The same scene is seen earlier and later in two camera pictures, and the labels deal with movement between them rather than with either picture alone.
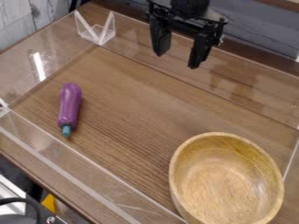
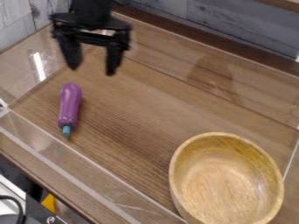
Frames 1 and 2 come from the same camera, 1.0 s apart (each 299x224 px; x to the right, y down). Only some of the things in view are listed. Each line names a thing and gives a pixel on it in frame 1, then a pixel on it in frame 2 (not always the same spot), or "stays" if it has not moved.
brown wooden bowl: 226,180 stays
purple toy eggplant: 70,107 stays
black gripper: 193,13 -> 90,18
